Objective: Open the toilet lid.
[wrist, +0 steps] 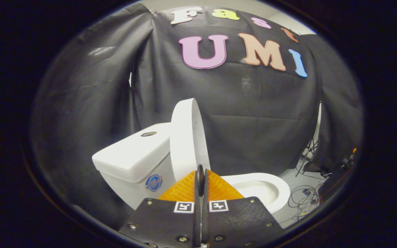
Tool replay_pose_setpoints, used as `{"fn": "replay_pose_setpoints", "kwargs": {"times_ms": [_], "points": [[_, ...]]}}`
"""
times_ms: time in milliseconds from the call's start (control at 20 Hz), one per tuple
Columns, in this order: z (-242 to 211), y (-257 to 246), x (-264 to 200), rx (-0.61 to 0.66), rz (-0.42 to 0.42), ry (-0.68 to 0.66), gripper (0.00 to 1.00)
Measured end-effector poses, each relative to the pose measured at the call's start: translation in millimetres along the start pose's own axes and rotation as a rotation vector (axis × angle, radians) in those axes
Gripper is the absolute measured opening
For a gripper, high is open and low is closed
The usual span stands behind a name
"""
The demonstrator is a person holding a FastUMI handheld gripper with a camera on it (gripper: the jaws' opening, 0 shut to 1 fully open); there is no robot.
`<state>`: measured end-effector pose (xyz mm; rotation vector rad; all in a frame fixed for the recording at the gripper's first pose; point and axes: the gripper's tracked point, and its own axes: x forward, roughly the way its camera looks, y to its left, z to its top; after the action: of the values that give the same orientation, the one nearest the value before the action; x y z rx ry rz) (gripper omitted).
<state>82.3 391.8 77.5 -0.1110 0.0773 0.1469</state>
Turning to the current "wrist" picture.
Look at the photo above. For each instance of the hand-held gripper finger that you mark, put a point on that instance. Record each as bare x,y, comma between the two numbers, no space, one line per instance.
205,220
197,220

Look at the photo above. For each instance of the white toilet lid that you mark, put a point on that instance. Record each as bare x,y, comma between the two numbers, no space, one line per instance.
188,137

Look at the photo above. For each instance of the white toilet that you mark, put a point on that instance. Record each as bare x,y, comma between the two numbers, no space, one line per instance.
133,162

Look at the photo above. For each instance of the black power adapter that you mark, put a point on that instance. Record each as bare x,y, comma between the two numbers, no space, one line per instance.
307,192

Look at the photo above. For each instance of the black backdrop cloth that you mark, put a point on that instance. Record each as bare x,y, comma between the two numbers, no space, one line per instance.
253,113

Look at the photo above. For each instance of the black tripod stand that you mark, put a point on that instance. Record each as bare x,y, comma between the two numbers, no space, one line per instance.
311,146

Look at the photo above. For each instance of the black cloth covered stand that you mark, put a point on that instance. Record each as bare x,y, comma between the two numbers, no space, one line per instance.
334,181

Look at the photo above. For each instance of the orange and black gripper device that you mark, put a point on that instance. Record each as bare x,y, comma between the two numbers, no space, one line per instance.
352,155

